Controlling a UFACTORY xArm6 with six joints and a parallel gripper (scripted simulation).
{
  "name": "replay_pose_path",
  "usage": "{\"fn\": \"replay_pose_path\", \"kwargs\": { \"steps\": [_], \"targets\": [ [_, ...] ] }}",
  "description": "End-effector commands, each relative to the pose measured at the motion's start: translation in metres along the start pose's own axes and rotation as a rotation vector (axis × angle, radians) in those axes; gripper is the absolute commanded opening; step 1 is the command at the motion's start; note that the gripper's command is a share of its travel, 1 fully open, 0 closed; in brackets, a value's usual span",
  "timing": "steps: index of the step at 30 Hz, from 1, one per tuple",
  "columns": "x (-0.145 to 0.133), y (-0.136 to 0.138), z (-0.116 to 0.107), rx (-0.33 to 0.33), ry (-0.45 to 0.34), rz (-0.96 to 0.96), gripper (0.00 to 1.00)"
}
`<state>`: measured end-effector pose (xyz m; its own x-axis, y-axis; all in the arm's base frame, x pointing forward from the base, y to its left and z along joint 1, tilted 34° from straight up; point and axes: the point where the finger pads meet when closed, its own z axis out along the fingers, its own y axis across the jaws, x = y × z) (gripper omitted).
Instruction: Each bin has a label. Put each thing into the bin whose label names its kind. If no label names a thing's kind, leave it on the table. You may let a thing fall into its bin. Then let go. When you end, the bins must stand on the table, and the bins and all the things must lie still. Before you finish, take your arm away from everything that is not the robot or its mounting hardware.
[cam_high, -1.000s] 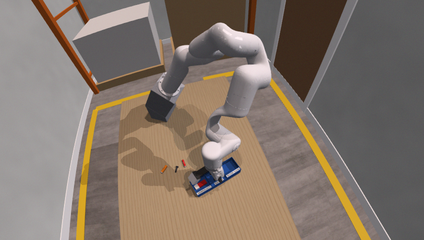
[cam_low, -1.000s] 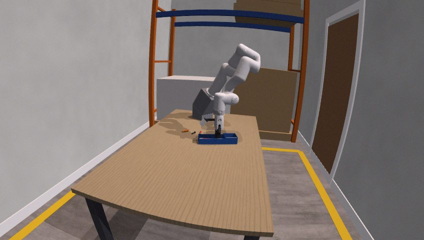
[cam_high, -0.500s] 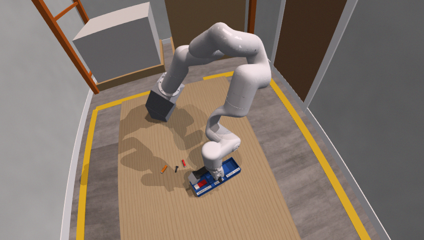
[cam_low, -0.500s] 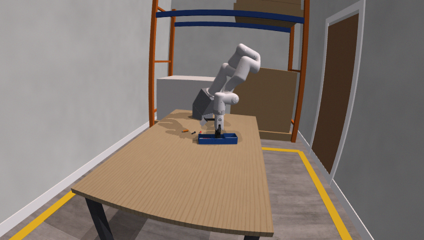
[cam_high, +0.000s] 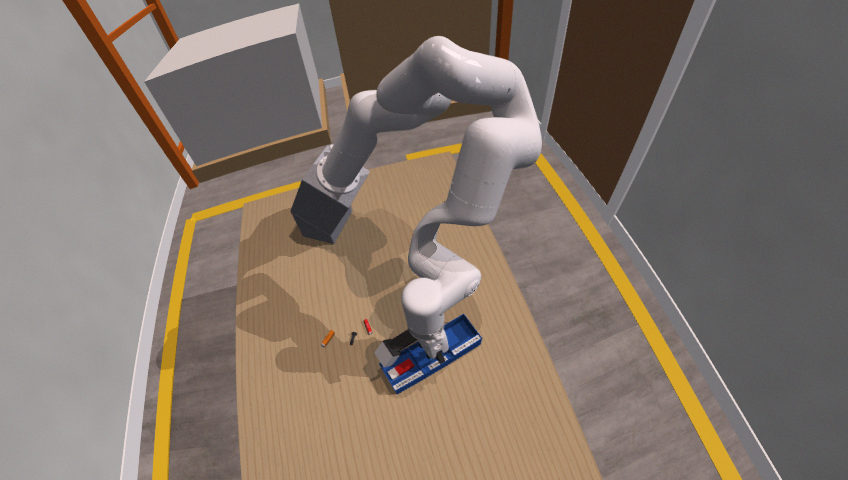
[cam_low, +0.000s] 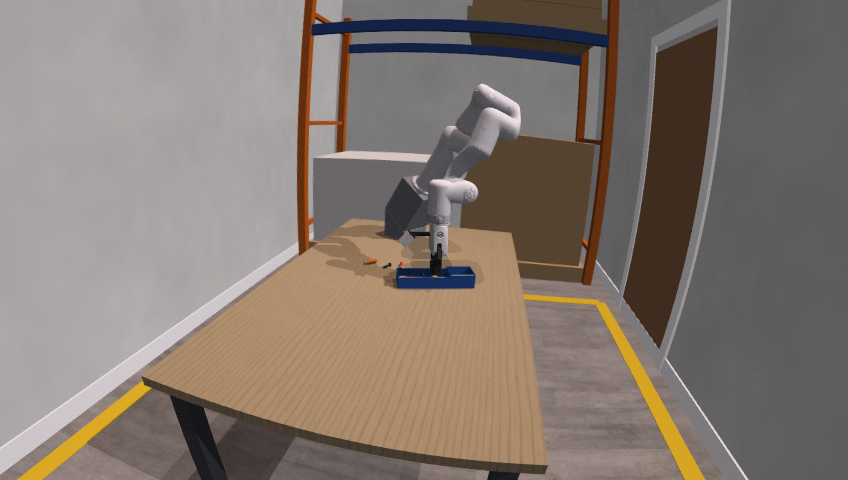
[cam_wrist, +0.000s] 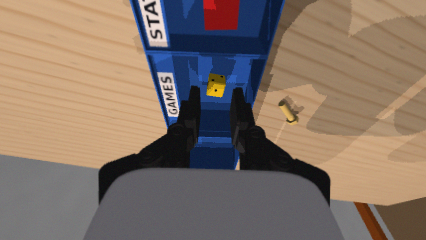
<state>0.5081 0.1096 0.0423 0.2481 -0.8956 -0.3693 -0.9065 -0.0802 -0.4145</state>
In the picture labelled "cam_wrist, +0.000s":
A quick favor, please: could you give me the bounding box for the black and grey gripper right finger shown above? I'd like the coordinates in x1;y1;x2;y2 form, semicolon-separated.
229;87;331;207

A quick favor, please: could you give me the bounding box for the blue rack of bins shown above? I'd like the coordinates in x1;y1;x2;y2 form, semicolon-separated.
129;0;285;170

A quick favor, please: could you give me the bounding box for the yellow die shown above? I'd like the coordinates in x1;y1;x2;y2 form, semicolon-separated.
206;73;226;97

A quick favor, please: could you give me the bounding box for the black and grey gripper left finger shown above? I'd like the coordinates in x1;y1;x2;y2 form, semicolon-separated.
98;86;201;204

